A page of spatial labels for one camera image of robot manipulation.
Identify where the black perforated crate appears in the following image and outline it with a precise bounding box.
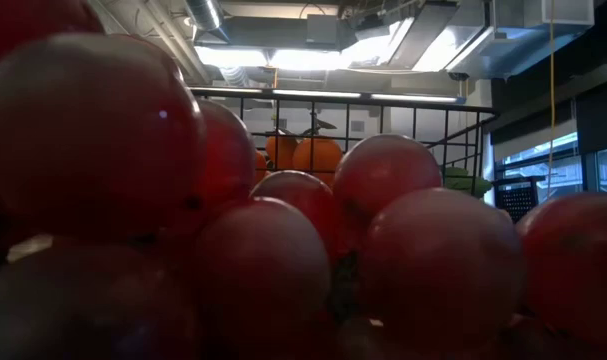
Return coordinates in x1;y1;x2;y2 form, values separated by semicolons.
491;174;547;224

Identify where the grey ceiling box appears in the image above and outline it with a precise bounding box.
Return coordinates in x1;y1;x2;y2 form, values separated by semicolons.
305;13;340;46

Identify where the tangerine cluster with leaves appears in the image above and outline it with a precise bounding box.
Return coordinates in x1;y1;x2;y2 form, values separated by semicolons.
252;124;345;189

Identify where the black window blind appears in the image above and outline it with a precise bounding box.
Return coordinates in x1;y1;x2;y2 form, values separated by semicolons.
575;67;607;155

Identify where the dark red grape bunch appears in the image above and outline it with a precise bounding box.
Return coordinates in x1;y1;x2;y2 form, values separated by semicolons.
0;0;607;360

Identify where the bright ceiling light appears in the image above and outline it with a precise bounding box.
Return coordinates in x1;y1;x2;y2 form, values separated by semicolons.
192;33;387;72

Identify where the silver round ceiling duct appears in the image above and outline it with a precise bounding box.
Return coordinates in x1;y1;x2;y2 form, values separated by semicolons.
184;0;225;32

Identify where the glass window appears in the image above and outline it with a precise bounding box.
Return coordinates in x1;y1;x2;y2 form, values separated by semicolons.
497;130;607;199

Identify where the grey slanted ceiling panel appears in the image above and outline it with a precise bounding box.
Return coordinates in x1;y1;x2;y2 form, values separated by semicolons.
387;2;459;71

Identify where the black wire basket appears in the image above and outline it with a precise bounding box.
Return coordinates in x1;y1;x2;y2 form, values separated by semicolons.
188;85;499;201

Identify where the short green cucumber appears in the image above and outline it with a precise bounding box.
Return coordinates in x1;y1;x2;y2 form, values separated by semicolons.
441;166;495;200

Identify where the white ceiling air unit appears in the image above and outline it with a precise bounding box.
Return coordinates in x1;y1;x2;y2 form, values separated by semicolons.
445;0;597;81

